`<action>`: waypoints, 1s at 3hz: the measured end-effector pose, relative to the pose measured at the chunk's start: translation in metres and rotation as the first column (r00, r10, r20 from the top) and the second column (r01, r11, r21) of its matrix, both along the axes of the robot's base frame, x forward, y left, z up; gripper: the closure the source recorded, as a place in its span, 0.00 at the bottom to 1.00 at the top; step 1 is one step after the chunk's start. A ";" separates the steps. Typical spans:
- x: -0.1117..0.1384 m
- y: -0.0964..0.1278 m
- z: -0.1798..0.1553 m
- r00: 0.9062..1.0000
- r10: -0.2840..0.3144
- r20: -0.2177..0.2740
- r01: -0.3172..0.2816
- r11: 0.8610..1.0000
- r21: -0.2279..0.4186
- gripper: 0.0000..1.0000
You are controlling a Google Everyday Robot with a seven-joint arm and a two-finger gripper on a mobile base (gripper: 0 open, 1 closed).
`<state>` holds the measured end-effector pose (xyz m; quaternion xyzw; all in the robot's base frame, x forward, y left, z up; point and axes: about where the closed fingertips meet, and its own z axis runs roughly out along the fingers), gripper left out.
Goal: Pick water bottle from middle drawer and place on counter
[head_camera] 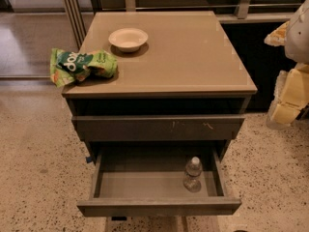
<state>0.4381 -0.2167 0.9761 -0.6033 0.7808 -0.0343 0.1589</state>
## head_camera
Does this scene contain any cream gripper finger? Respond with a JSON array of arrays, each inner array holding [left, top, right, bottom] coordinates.
[[264, 21, 289, 46], [267, 63, 309, 130]]

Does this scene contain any clear plastic water bottle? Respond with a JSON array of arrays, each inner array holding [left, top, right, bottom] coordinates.
[[183, 157, 202, 192]]

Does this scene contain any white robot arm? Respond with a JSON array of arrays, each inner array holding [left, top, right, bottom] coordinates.
[[265, 0, 309, 130]]

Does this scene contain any grey drawer cabinet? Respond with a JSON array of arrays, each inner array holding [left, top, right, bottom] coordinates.
[[61, 11, 259, 218]]

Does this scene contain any closed grey top drawer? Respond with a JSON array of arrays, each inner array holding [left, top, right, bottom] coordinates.
[[71, 115, 244, 142]]

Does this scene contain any open grey middle drawer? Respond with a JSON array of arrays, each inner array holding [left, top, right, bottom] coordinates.
[[77, 146, 241, 217]]

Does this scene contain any white paper bowl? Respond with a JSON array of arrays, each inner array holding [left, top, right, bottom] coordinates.
[[108, 28, 149, 52]]

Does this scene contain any green snack chip bag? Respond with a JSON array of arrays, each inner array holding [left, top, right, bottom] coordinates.
[[50, 48, 117, 87]]

